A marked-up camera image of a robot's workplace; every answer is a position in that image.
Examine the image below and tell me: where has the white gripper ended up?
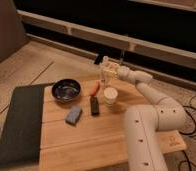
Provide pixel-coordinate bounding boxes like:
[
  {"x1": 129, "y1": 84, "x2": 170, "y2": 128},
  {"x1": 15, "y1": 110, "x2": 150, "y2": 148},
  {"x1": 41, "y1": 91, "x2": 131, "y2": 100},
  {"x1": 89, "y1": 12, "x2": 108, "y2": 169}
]
[{"x1": 101, "y1": 56, "x2": 119, "y2": 87}]

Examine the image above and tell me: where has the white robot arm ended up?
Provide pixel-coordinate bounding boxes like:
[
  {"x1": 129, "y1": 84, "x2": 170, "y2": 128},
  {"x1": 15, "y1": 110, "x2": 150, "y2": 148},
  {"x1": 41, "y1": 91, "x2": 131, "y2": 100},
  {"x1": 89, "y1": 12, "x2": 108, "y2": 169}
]
[{"x1": 100, "y1": 56, "x2": 186, "y2": 171}]

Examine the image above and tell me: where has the orange carrot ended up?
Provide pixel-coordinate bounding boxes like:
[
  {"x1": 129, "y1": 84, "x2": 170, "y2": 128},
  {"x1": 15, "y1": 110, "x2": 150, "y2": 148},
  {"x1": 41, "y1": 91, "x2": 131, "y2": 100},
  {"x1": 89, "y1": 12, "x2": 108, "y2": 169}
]
[{"x1": 89, "y1": 81, "x2": 100, "y2": 96}]

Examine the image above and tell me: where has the black rectangular block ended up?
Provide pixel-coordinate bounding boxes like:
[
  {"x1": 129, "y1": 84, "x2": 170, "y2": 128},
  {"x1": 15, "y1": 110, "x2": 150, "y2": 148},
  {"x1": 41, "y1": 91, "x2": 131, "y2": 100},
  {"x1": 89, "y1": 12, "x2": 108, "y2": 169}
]
[{"x1": 90, "y1": 96, "x2": 99, "y2": 116}]

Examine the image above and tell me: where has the dark blue bowl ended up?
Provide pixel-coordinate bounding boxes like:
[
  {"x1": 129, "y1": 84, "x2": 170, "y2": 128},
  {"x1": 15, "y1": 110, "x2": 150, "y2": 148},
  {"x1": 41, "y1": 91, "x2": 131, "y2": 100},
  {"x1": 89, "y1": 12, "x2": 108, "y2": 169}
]
[{"x1": 51, "y1": 79, "x2": 81, "y2": 102}]

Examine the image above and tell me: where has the blue sponge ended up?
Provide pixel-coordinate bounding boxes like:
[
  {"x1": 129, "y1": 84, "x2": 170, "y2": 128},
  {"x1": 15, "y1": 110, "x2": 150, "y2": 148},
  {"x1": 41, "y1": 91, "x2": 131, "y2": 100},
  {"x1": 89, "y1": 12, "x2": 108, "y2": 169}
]
[{"x1": 65, "y1": 106, "x2": 82, "y2": 125}]

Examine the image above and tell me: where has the grey cabinet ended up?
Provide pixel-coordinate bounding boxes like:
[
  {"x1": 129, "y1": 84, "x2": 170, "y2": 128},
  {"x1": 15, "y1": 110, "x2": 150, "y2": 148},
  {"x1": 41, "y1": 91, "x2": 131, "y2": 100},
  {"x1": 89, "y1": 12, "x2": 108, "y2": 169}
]
[{"x1": 0, "y1": 0, "x2": 28, "y2": 63}]

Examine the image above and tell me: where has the dark green mat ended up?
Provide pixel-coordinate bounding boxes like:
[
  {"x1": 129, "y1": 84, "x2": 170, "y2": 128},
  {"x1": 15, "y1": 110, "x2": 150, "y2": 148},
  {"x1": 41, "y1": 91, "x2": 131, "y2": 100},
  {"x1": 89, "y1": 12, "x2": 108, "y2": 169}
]
[{"x1": 0, "y1": 84, "x2": 50, "y2": 167}]

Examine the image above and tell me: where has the white shelf rail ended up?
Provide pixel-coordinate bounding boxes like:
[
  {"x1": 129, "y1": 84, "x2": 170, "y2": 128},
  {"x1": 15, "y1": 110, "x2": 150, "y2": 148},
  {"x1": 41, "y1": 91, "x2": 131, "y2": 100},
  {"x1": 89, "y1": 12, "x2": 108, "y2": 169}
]
[{"x1": 18, "y1": 10, "x2": 196, "y2": 69}]

